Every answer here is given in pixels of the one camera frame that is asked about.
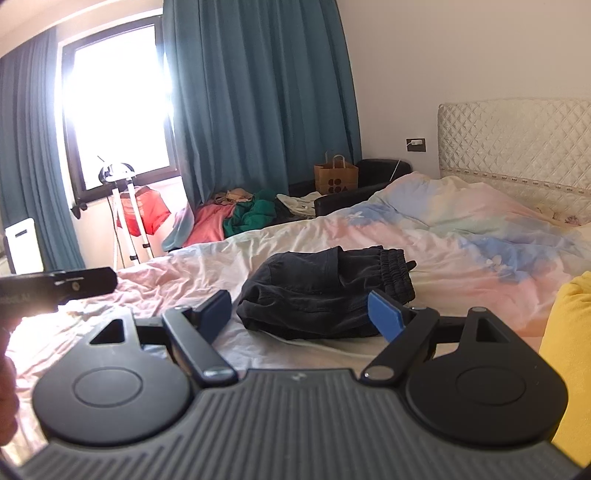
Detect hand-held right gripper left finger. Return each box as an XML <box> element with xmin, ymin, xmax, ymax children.
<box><xmin>69</xmin><ymin>290</ymin><xmax>238</xmax><ymax>388</ymax></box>

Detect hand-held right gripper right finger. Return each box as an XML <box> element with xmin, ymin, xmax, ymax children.
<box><xmin>361</xmin><ymin>289</ymin><xmax>541</xmax><ymax>385</ymax></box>

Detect white cloth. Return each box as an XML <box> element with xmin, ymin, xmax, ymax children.
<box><xmin>276</xmin><ymin>193</ymin><xmax>336</xmax><ymax>219</ymax></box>

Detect light blue lilac cloth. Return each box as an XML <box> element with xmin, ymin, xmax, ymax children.
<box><xmin>163</xmin><ymin>205</ymin><xmax>195</xmax><ymax>253</ymax></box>

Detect pastel tie-dye duvet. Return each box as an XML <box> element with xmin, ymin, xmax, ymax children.
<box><xmin>0</xmin><ymin>171</ymin><xmax>591</xmax><ymax>462</ymax></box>

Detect black armchair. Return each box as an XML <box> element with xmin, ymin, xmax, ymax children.
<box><xmin>288</xmin><ymin>158</ymin><xmax>414</xmax><ymax>217</ymax></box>

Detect brown paper bag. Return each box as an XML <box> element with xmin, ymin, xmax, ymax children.
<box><xmin>314</xmin><ymin>150</ymin><xmax>360</xmax><ymax>197</ymax></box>

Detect green cloth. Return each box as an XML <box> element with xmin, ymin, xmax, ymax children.
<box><xmin>223</xmin><ymin>188</ymin><xmax>279</xmax><ymax>239</ymax></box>

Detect person's left hand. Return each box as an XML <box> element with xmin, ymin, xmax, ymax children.
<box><xmin>0</xmin><ymin>319</ymin><xmax>20</xmax><ymax>446</ymax></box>

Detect pink cloth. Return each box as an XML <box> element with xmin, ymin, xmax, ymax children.
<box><xmin>182</xmin><ymin>203</ymin><xmax>237</xmax><ymax>248</ymax></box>

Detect beige cloth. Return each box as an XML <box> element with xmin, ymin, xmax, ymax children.
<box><xmin>212</xmin><ymin>188</ymin><xmax>256</xmax><ymax>206</ymax></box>

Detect teal curtain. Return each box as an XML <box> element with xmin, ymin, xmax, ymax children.
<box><xmin>0</xmin><ymin>30</ymin><xmax>88</xmax><ymax>274</ymax></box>
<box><xmin>161</xmin><ymin>0</ymin><xmax>364</xmax><ymax>209</ymax></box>

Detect yellow pillow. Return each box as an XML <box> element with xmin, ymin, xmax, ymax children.
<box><xmin>538</xmin><ymin>271</ymin><xmax>591</xmax><ymax>464</ymax></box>

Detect cream quilted headboard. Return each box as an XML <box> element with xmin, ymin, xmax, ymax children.
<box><xmin>436</xmin><ymin>97</ymin><xmax>591</xmax><ymax>223</ymax></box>

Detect white garment steamer stand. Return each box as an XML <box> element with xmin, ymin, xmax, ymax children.
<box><xmin>96</xmin><ymin>154</ymin><xmax>156</xmax><ymax>269</ymax></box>

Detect dark-framed window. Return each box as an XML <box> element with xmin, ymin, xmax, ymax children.
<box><xmin>55</xmin><ymin>14</ymin><xmax>182</xmax><ymax>205</ymax></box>

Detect red garment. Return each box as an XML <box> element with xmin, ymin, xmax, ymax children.
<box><xmin>115</xmin><ymin>186</ymin><xmax>173</xmax><ymax>237</ymax></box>

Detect white chair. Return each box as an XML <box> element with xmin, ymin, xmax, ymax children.
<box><xmin>2</xmin><ymin>218</ymin><xmax>45</xmax><ymax>274</ymax></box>

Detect black pants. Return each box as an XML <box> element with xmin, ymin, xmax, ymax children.
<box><xmin>236</xmin><ymin>246</ymin><xmax>417</xmax><ymax>342</ymax></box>

